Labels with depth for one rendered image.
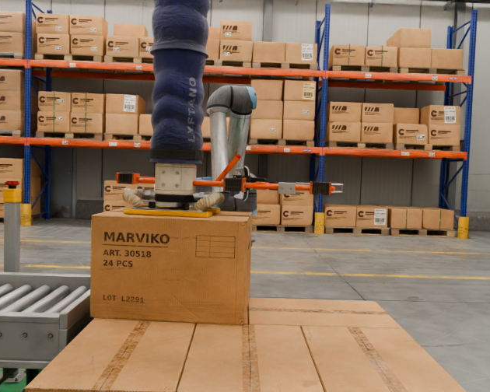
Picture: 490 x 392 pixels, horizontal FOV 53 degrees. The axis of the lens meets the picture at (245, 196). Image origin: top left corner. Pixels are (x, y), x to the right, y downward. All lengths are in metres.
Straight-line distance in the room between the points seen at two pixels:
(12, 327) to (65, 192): 9.11
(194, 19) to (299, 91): 7.37
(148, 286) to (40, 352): 0.44
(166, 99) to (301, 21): 9.12
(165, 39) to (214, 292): 1.01
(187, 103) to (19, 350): 1.10
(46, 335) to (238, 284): 0.71
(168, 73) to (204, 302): 0.90
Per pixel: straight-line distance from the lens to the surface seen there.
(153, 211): 1.97
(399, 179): 11.06
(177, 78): 2.01
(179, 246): 1.90
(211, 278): 1.90
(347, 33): 11.13
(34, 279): 2.63
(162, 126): 2.00
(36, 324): 1.95
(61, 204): 11.06
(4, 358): 2.03
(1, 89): 10.16
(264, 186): 1.99
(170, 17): 2.06
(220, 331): 1.87
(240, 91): 2.58
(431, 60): 10.12
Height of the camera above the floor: 1.13
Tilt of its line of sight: 3 degrees down
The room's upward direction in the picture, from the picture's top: 2 degrees clockwise
